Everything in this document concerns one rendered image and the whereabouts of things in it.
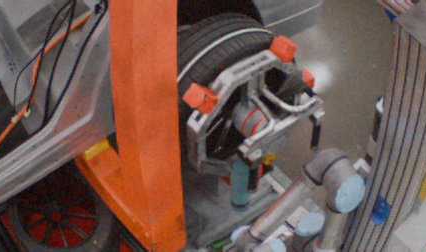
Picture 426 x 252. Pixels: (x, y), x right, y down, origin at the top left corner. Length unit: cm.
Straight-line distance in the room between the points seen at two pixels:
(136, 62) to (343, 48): 275
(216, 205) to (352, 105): 121
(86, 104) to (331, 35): 229
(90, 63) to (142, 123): 58
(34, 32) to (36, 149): 73
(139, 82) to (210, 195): 145
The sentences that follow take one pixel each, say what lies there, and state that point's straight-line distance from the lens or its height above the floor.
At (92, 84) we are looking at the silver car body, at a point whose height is 107.
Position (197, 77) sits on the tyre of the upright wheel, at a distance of 297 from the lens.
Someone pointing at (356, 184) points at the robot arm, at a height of 146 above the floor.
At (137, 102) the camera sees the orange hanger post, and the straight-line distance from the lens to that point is 241.
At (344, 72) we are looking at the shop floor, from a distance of 471.
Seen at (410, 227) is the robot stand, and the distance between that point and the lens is 245.
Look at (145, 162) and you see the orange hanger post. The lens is 262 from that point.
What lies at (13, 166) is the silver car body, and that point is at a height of 91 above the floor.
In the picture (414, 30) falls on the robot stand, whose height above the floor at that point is 203.
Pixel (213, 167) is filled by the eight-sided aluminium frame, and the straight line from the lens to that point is 322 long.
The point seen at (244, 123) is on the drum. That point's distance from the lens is 313.
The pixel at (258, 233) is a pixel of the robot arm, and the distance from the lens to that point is 243.
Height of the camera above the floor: 319
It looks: 48 degrees down
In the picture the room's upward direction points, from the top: straight up
